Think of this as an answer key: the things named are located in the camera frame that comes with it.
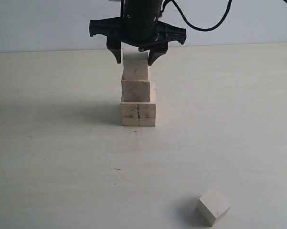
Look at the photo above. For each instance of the large wooden base cube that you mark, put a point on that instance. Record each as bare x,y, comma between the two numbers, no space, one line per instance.
138,114

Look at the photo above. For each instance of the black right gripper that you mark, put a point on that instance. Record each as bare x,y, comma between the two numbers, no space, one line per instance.
138,25

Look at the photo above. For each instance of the medium wooden cube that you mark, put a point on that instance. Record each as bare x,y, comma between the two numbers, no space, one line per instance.
138,91

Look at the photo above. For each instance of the small wooden cube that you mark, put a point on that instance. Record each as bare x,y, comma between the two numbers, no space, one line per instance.
135,66

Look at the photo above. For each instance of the smallest wooden cube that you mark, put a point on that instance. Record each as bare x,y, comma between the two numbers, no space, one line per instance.
213,205

